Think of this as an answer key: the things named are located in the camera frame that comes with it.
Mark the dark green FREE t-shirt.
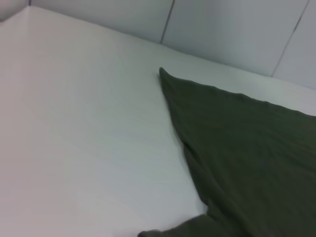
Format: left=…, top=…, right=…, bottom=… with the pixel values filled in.
left=137, top=67, right=316, bottom=237

